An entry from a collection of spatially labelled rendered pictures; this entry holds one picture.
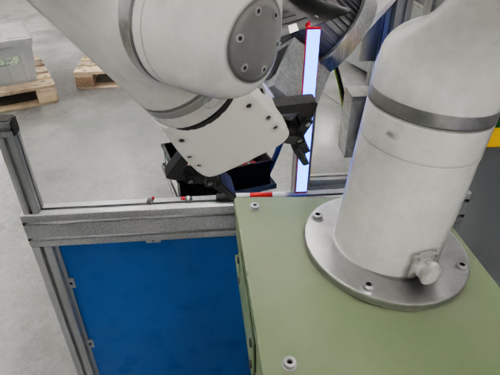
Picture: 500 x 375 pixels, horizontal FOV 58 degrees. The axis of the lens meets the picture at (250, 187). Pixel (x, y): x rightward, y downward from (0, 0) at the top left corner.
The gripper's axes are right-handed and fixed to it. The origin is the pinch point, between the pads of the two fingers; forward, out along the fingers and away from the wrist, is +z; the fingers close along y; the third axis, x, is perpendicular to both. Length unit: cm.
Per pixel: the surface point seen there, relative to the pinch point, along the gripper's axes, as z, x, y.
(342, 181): 92, -43, -4
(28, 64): 131, -259, 171
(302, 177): 35.9, -17.9, 0.8
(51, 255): 24, -19, 53
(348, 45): 43, -50, -20
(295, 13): 21, -44, -12
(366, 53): 65, -64, -26
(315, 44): 15.1, -28.0, -12.0
